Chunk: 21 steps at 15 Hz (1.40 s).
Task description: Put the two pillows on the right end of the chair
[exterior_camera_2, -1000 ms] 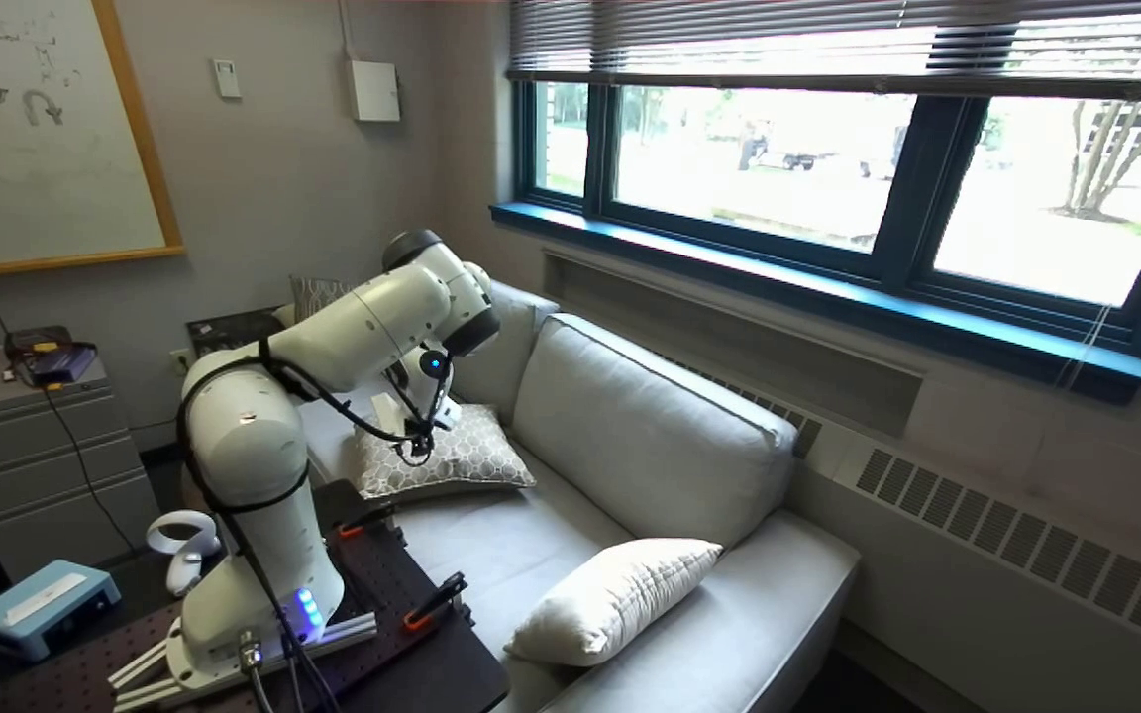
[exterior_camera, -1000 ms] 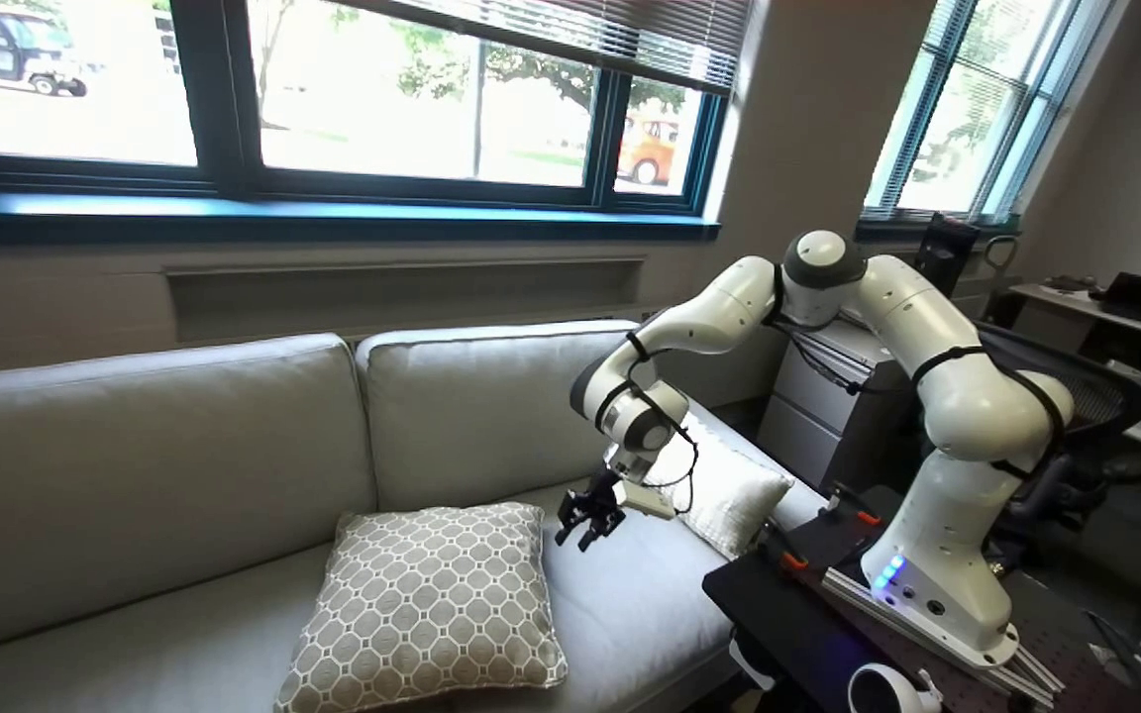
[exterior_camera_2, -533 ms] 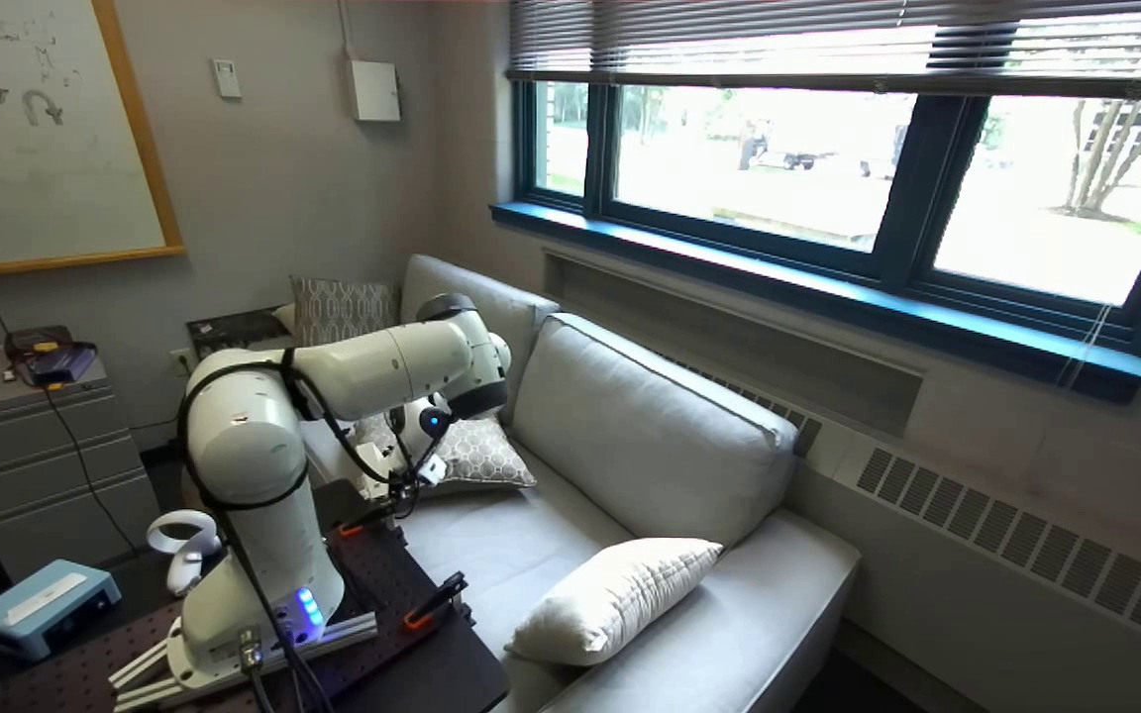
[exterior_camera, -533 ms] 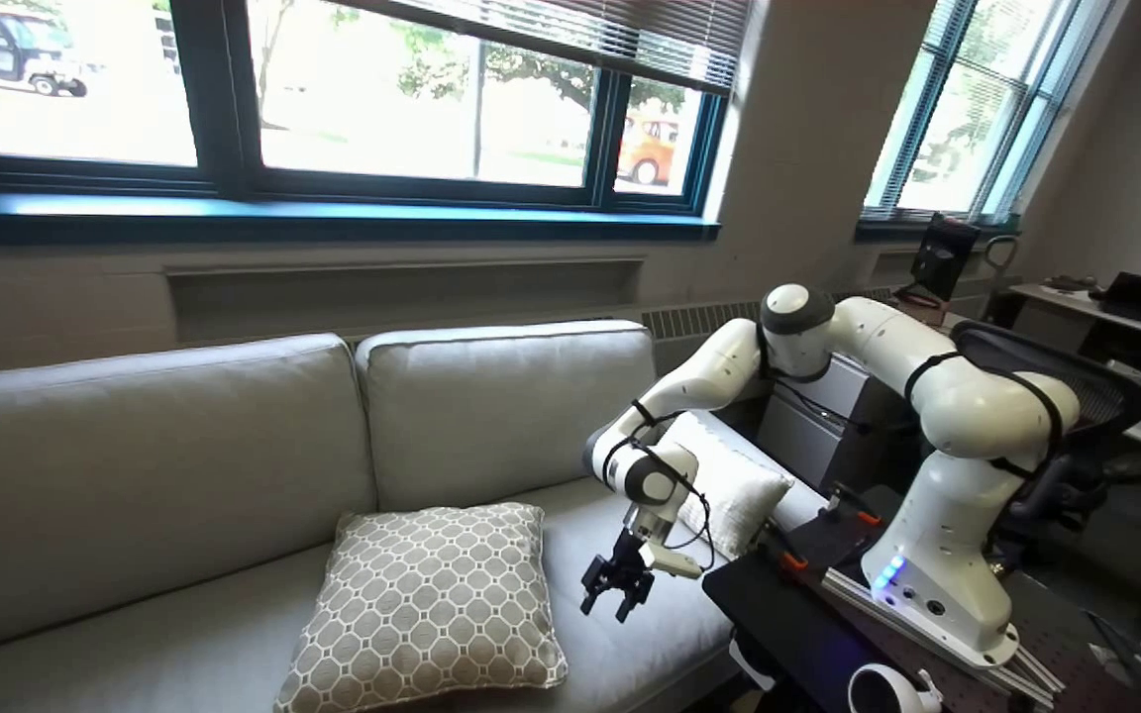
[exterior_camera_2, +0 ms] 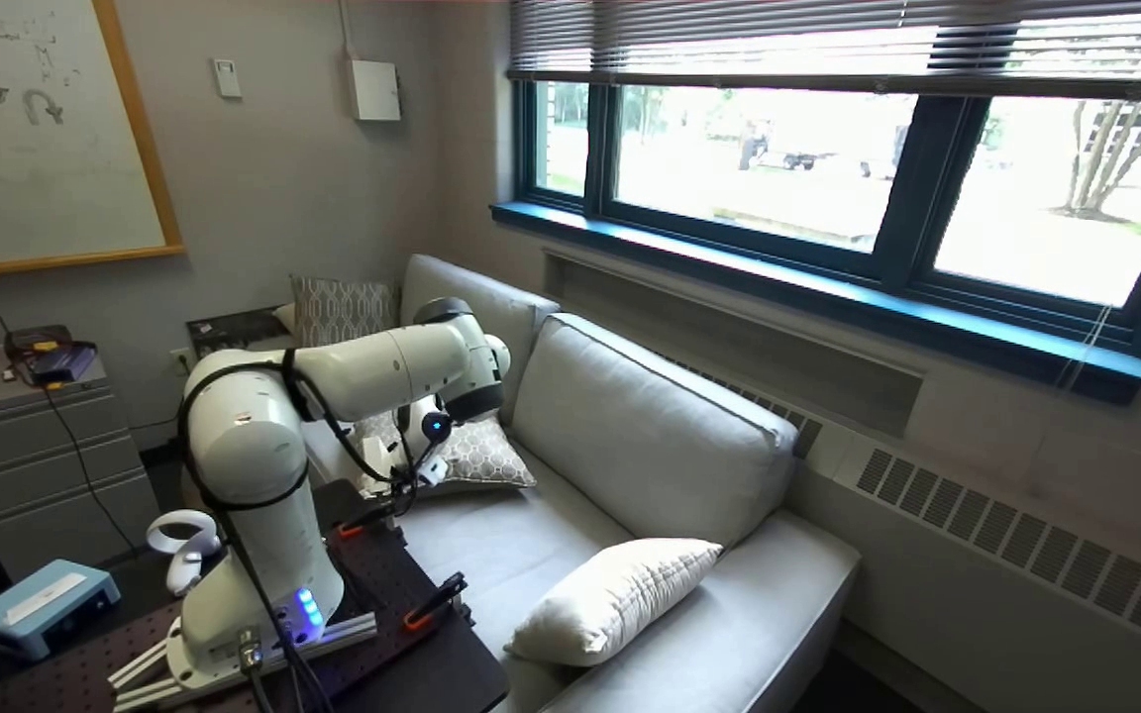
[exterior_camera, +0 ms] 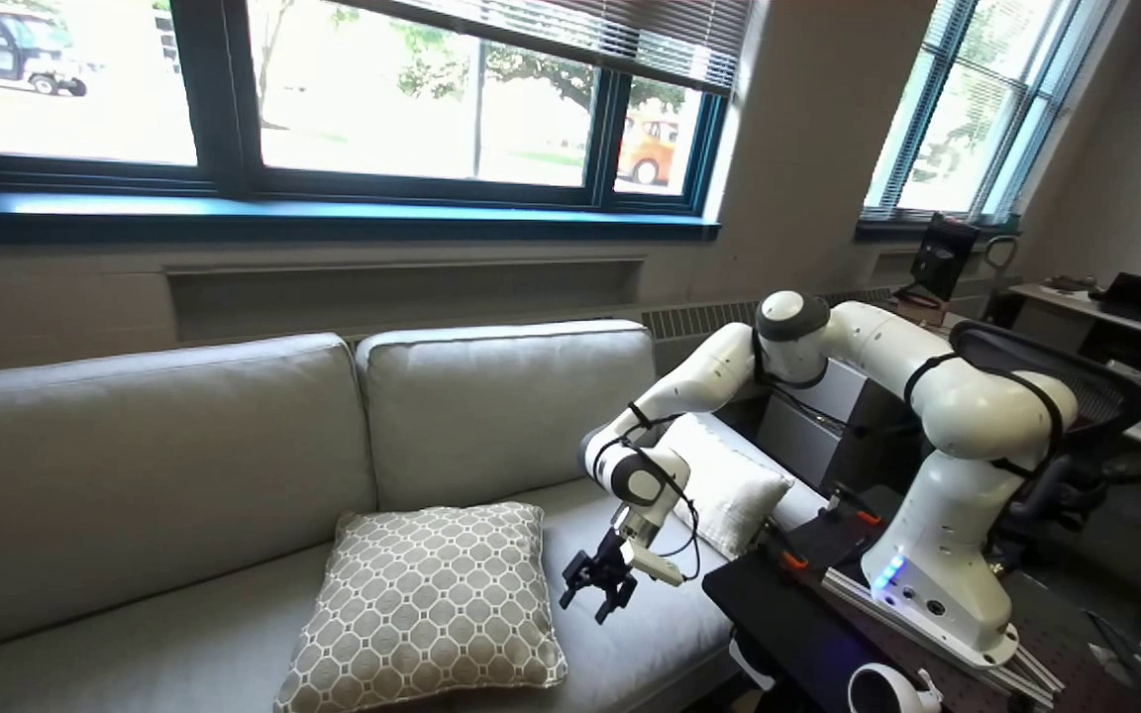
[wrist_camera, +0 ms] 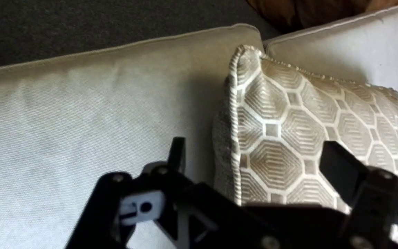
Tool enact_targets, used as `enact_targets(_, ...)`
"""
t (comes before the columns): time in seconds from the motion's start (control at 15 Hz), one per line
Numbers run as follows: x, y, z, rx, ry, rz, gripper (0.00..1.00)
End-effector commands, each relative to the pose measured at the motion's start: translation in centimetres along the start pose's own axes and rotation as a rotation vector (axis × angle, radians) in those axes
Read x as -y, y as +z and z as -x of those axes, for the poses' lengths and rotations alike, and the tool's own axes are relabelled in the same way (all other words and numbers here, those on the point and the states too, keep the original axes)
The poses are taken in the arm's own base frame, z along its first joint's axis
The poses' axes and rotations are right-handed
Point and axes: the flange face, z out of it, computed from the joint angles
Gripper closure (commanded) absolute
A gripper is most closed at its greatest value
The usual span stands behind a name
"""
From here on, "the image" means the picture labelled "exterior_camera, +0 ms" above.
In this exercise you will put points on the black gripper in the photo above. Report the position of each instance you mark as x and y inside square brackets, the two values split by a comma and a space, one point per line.
[636, 535]

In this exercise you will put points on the honeycomb patterned pillow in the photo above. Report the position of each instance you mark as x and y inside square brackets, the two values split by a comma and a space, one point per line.
[424, 615]

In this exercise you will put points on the cream pleated pillow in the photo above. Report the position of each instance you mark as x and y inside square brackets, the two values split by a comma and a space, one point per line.
[734, 483]

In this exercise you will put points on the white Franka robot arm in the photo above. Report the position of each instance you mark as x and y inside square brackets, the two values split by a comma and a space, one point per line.
[980, 410]

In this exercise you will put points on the black office chair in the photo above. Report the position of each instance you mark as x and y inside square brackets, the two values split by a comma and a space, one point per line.
[1105, 381]

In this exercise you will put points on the black robot table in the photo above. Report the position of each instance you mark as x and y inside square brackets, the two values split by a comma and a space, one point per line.
[781, 619]

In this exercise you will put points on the orange black clamp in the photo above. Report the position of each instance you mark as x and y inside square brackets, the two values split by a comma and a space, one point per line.
[781, 547]
[854, 510]

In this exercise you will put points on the grey sofa back cushion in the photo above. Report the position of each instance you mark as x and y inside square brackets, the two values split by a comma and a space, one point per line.
[491, 410]
[136, 488]

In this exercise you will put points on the heater vent grille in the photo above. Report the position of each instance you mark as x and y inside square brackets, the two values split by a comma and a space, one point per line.
[689, 323]

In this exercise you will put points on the grey filing cabinet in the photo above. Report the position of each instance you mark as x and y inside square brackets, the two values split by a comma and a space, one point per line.
[832, 421]

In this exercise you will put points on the white VR controller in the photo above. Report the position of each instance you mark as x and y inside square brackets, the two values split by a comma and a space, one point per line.
[923, 685]

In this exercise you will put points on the grey sofa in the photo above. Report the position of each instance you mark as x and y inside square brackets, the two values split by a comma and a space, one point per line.
[198, 634]

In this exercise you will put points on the black monitor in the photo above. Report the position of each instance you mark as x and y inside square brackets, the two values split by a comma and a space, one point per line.
[944, 261]

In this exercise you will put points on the window blinds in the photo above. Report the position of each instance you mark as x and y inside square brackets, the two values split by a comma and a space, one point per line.
[622, 35]

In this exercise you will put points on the wide blue framed window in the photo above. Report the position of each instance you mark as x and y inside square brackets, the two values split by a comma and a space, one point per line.
[218, 93]

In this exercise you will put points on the narrow teal framed window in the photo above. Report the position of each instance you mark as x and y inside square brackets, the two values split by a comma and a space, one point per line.
[991, 105]

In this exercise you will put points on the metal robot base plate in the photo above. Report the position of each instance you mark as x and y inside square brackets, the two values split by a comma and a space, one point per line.
[980, 658]

